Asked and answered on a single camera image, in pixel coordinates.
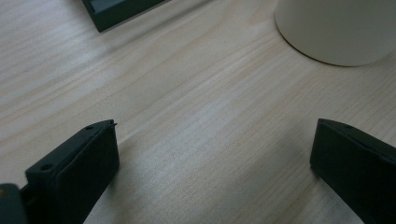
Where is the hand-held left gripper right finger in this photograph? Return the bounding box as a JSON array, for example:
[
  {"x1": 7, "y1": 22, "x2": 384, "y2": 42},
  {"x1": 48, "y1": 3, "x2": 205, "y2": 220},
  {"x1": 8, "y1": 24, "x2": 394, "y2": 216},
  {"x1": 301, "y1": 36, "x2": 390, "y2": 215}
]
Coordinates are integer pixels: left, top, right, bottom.
[{"x1": 309, "y1": 118, "x2": 396, "y2": 224}]

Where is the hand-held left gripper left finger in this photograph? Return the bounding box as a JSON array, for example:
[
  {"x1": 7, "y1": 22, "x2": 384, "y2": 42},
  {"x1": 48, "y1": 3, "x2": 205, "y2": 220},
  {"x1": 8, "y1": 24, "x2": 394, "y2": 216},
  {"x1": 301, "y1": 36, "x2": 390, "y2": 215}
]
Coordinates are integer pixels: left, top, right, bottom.
[{"x1": 24, "y1": 119, "x2": 120, "y2": 224}]

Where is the cream cup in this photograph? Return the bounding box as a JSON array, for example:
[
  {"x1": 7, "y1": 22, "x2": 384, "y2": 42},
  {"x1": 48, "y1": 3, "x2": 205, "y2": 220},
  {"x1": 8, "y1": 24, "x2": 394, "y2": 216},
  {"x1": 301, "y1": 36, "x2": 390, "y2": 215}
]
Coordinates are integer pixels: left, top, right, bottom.
[{"x1": 274, "y1": 0, "x2": 396, "y2": 67}]

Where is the dark rectangular tray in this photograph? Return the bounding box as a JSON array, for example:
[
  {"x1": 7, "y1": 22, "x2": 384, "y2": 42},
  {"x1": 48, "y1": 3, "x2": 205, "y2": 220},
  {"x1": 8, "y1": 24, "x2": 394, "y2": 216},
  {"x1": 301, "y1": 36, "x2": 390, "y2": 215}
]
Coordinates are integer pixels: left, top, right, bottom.
[{"x1": 81, "y1": 0, "x2": 172, "y2": 34}]

